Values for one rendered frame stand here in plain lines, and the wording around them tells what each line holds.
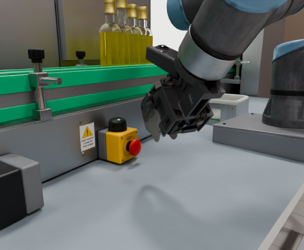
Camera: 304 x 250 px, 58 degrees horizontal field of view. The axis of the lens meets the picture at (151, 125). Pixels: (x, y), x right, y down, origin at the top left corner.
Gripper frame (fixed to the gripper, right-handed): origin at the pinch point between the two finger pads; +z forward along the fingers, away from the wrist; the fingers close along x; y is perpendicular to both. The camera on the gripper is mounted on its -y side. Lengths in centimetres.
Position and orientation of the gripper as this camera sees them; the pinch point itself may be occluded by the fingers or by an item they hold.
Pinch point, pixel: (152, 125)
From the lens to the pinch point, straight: 54.8
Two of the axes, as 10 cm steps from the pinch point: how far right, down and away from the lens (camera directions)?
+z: -3.1, 5.2, 7.9
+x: 9.0, -1.1, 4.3
